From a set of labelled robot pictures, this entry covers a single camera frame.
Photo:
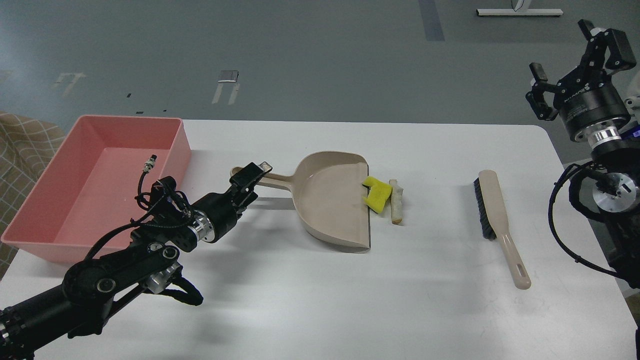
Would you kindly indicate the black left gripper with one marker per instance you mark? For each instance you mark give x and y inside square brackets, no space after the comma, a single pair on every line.
[223,210]

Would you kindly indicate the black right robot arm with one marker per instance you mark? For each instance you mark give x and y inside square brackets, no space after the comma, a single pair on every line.
[606,188]

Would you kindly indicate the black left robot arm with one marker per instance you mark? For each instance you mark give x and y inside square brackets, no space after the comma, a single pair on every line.
[141,257]

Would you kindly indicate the white bread slice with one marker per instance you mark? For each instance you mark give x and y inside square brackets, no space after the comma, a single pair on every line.
[396,202]

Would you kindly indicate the pink plastic bin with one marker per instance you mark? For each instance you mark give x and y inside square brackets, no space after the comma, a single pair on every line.
[89,187]

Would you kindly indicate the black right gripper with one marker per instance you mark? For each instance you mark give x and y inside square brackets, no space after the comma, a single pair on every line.
[586,96]

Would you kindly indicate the beige plastic dustpan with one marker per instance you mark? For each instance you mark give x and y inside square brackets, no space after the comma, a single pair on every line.
[328,196]

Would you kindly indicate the beige hand brush black bristles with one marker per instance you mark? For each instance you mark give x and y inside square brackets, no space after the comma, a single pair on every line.
[495,225]

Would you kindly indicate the white table base bar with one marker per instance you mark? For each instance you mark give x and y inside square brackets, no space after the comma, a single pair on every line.
[530,12]

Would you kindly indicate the yellow sponge piece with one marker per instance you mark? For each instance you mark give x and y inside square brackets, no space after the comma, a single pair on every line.
[378,195]

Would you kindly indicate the beige checkered cloth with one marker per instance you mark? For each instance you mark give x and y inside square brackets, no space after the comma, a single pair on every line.
[27,146]

